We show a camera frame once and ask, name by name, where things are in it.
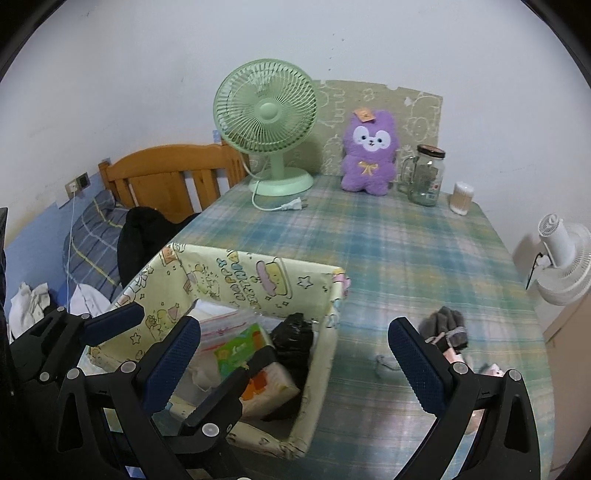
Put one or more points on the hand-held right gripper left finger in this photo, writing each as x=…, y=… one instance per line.
x=173, y=364

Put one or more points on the yellow cartoon storage box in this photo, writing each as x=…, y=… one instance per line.
x=221, y=277

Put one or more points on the black jacket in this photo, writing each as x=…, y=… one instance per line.
x=147, y=240

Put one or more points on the white standing fan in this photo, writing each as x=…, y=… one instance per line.
x=561, y=244

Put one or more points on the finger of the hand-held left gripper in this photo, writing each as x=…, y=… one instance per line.
x=231, y=387
x=115, y=319

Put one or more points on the green patterned board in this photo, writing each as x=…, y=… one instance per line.
x=332, y=106

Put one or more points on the purple plush toy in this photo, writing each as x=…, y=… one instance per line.
x=369, y=170

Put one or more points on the cotton swab container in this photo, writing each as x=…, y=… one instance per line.
x=461, y=198

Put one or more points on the grey plaid pillow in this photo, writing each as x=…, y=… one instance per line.
x=92, y=249

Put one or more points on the blue bed sheet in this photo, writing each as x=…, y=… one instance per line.
x=60, y=297

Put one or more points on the white clothes pile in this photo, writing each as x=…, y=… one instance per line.
x=25, y=304

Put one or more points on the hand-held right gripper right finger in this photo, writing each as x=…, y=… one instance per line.
x=418, y=364

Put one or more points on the wooden bed headboard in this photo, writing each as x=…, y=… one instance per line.
x=161, y=161

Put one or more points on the glass jar mug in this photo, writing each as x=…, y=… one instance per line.
x=427, y=177

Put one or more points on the small blue wall sticker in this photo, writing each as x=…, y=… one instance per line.
x=216, y=136

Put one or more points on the green desk fan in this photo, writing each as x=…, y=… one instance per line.
x=265, y=110

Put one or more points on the white garment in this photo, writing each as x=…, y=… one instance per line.
x=92, y=297

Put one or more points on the beige door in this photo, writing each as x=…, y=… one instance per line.
x=572, y=327

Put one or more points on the wall power socket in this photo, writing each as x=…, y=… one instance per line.
x=76, y=183

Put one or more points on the grey socks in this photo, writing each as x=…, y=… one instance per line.
x=445, y=323

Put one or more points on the green snack packet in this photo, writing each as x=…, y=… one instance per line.
x=235, y=350

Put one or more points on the black plastic bag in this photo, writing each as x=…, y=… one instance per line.
x=295, y=332

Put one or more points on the clear zip bag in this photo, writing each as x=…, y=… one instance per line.
x=221, y=325

